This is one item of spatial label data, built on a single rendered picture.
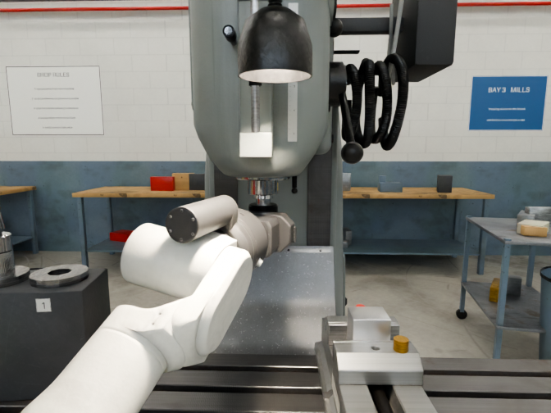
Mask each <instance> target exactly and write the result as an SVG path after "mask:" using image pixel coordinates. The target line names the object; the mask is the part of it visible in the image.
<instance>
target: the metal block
mask: <svg viewBox="0 0 551 413"><path fill-rule="evenodd" d="M390 330H391V319H390V318H389V316H388V315H387V313H386V312H385V310H384V308H383V307H382V306H348V322H347V340H389V341H390Z"/></svg>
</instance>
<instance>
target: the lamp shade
mask: <svg viewBox="0 0 551 413"><path fill-rule="evenodd" d="M238 77H239V78H240V79H244V80H247V81H252V82H259V83H291V82H299V81H303V80H306V79H310V78H312V41H311V39H310V35H309V33H308V29H307V25H306V21H305V20H304V19H303V18H302V17H301V16H300V15H298V14H297V13H296V12H294V11H292V10H291V9H289V8H287V7H282V6H278V5H272V6H268V7H263V8H261V9H259V10H258V11H256V12H254V13H253V14H252V15H251V16H249V17H248V18H247V19H246V20H245V22H244V27H243V29H242V33H241V35H240V39H239V43H238Z"/></svg>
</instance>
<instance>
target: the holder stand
mask: <svg viewBox="0 0 551 413"><path fill-rule="evenodd" d="M15 268H16V271H15V272H14V273H12V274H10V275H6V276H2V277H0V402H4V401H19V400H34V399H35V398H36V397H37V396H38V395H40V394H41V393H42V392H43V391H44V390H45V389H46V388H47V387H48V386H50V385H51V384H52V382H53V381H54V380H55V379H56V378H57V377H58V376H59V374H60V373H61V372H62V371H63V370H64V369H65V368H66V367H67V365H68V364H69V363H70V362H71V360H72V359H73V358H74V357H75V356H76V354H77V353H78V352H79V351H80V349H81V348H82V347H83V346H84V345H85V344H86V343H87V342H88V341H89V339H90V338H91V337H92V336H93V334H94V333H95V332H96V331H97V330H98V328H99V327H100V326H101V325H102V323H103V322H104V321H105V320H106V319H107V317H108V316H109V315H110V314H111V309H110V297H109V285H108V273H107V268H95V269H89V268H88V267H87V266H86V265H79V264H68V265H55V266H50V267H47V268H43V269H40V270H30V268H29V267H26V266H23V265H15Z"/></svg>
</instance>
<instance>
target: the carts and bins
mask: <svg viewBox="0 0 551 413"><path fill-rule="evenodd" d="M471 223H472V224H474V225H475V226H477V227H479V228H480V229H482V230H484V231H485V232H486V233H488V234H490V235H491V236H493V237H494V238H496V239H498V240H499V241H500V242H502V243H503V255H502V264H501V273H500V279H499V278H494V279H493V282H492V283H484V282H471V281H467V268H468V257H469V247H470V237H471ZM511 244H513V245H530V251H529V258H528V266H527V274H526V285H521V281H522V278H521V276H520V275H509V274H508V269H509V261H510V251H511ZM536 246H548V247H551V206H526V207H525V210H524V211H523V210H521V211H520V212H519V213H518V215H517V219H513V218H489V217H471V216H467V217H466V231H465V242H464V253H463V263H462V281H461V294H460V305H459V309H458V310H456V316H457V317H458V318H459V319H465V318H466V317H467V312H466V311H465V310H464V308H465V298H466V290H467V292H468V293H469V294H470V295H471V297H472V298H473V299H474V301H475V302H476V304H477V305H478V306H479V307H480V309H481V310H482V311H483V312H484V313H485V315H486V316H487V317H488V318H489V320H490V321H491V323H492V324H493V325H494V327H495V334H494V351H493V359H500V353H501V344H502V336H503V329H504V330H513V331H522V332H532V333H540V345H539V360H551V266H546V267H543V268H542V269H541V270H540V276H541V289H540V293H539V292H538V291H537V290H535V289H534V288H533V287H532V279H533V272H534V264H535V249H536Z"/></svg>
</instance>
